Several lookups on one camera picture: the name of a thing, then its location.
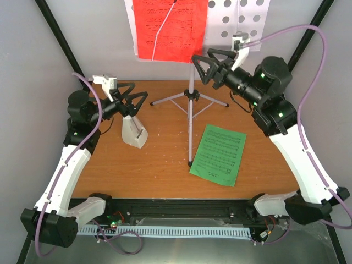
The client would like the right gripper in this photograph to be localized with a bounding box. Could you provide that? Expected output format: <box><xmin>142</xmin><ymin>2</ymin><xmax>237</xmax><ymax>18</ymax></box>
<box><xmin>191</xmin><ymin>49</ymin><xmax>264</xmax><ymax>107</ymax></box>

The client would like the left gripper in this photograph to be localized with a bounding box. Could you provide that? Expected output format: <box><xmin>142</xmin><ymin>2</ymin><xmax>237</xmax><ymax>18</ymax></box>
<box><xmin>89</xmin><ymin>82</ymin><xmax>148</xmax><ymax>126</ymax></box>

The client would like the white metronome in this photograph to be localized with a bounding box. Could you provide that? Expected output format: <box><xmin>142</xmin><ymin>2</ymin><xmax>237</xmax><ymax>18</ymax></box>
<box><xmin>122</xmin><ymin>115</ymin><xmax>149</xmax><ymax>149</ymax></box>

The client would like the red sheet music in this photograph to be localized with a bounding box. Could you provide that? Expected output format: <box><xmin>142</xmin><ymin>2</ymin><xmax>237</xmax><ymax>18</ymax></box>
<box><xmin>133</xmin><ymin>0</ymin><xmax>208</xmax><ymax>63</ymax></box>

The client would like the white music stand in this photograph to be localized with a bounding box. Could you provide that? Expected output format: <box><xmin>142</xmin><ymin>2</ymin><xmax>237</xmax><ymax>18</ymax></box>
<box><xmin>123</xmin><ymin>0</ymin><xmax>272</xmax><ymax>167</ymax></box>

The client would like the green sheet music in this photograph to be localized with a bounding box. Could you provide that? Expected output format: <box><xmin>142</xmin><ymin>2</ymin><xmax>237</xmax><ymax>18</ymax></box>
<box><xmin>190</xmin><ymin>124</ymin><xmax>246</xmax><ymax>187</ymax></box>

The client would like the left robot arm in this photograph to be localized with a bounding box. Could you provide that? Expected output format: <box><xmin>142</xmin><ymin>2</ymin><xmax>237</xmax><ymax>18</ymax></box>
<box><xmin>20</xmin><ymin>82</ymin><xmax>148</xmax><ymax>248</ymax></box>

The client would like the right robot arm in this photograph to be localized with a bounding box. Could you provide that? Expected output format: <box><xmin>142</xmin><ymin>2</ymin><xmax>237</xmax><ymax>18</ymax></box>
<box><xmin>192</xmin><ymin>48</ymin><xmax>350</xmax><ymax>225</ymax></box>

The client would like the small circuit board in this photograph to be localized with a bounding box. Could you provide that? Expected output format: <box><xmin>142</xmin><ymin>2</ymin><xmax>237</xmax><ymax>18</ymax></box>
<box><xmin>107</xmin><ymin>211</ymin><xmax>125</xmax><ymax>228</ymax></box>

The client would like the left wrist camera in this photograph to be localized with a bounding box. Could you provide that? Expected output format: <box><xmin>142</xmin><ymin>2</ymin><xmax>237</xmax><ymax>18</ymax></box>
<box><xmin>92</xmin><ymin>75</ymin><xmax>117</xmax><ymax>102</ymax></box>

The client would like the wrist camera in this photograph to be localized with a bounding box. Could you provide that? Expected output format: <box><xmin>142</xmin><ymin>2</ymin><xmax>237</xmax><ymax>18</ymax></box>
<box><xmin>231</xmin><ymin>32</ymin><xmax>250</xmax><ymax>71</ymax></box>
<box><xmin>92</xmin><ymin>75</ymin><xmax>117</xmax><ymax>102</ymax></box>

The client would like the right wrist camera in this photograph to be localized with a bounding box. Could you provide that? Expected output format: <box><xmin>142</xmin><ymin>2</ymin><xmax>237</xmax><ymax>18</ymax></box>
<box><xmin>231</xmin><ymin>32</ymin><xmax>250</xmax><ymax>71</ymax></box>

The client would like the black aluminium rail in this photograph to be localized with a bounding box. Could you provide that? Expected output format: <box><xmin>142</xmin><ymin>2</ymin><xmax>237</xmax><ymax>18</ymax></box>
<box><xmin>68</xmin><ymin>198</ymin><xmax>256</xmax><ymax>225</ymax></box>

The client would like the blue cable duct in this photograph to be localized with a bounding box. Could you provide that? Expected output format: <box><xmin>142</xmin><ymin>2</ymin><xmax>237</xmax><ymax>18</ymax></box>
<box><xmin>76</xmin><ymin>224</ymin><xmax>252</xmax><ymax>239</ymax></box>

